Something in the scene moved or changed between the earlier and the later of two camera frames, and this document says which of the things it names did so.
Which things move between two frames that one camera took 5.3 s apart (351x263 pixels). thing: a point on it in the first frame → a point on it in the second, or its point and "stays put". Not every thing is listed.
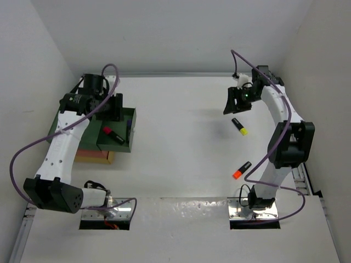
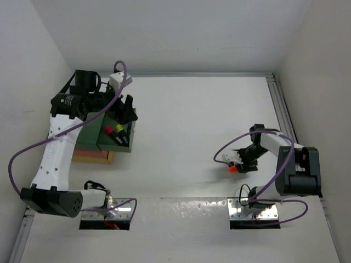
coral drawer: (92, 153) stays put
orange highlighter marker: (237, 174) → (232, 169)
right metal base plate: (239, 209) stays put
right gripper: (234, 93) → (245, 167)
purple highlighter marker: (129, 124) stays put
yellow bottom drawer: (94, 159) stays put
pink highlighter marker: (107, 130) stays put
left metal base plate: (124, 211) stays put
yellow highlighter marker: (243, 130) → (120, 130)
